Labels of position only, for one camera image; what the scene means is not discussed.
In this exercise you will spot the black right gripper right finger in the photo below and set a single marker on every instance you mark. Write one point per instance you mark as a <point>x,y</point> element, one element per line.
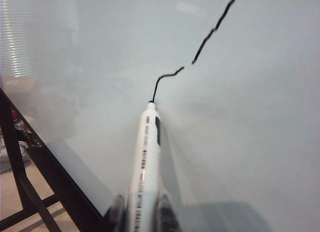
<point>167,212</point>

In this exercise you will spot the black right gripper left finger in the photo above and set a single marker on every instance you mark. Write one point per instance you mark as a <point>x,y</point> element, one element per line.
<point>117,212</point>

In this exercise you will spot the white whiteboard marker pen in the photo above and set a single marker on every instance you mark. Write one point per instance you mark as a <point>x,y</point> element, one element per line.
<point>146,154</point>

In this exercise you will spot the glass whiteboard black frame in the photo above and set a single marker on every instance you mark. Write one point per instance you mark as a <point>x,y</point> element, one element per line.
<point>225,117</point>

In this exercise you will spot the black metal stand frame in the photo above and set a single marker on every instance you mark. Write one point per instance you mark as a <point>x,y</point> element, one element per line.
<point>15,162</point>

